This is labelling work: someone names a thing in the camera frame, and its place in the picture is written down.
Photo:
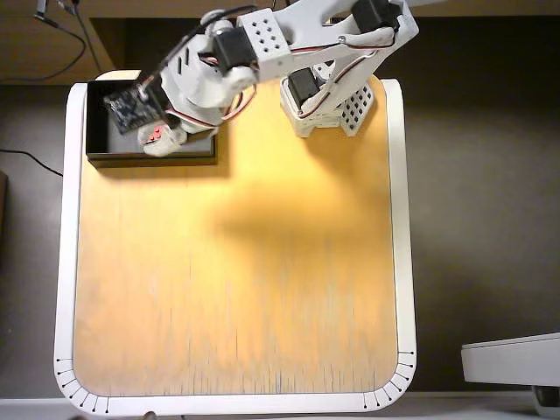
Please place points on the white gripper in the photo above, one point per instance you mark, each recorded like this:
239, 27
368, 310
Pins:
163, 145

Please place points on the red lego block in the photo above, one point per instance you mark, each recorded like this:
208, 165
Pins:
156, 133

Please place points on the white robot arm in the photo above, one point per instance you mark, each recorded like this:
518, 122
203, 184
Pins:
306, 17

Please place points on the black open box bin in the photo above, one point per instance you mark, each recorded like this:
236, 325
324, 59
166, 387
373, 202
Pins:
153, 159

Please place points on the white flat device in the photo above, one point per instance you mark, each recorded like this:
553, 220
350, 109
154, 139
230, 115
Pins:
512, 359

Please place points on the black camera circuit board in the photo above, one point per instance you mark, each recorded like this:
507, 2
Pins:
131, 111

